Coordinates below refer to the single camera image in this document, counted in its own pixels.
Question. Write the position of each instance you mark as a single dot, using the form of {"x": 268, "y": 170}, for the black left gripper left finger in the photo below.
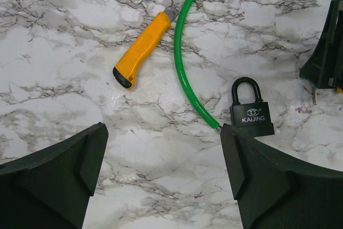
{"x": 51, "y": 188}

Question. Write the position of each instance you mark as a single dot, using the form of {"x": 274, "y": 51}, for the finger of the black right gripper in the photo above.
{"x": 324, "y": 68}

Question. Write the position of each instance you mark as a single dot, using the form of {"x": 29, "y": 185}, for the orange utility knife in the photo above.
{"x": 127, "y": 67}

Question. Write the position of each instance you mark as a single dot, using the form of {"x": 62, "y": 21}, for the black Kaijing padlock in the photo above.
{"x": 253, "y": 118}

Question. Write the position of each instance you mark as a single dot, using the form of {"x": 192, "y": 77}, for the black head silver key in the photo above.
{"x": 314, "y": 94}

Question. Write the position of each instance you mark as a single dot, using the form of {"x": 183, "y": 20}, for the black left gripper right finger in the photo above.
{"x": 276, "y": 190}

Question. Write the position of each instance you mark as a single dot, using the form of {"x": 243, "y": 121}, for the yellow black needle-nose pliers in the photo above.
{"x": 339, "y": 89}

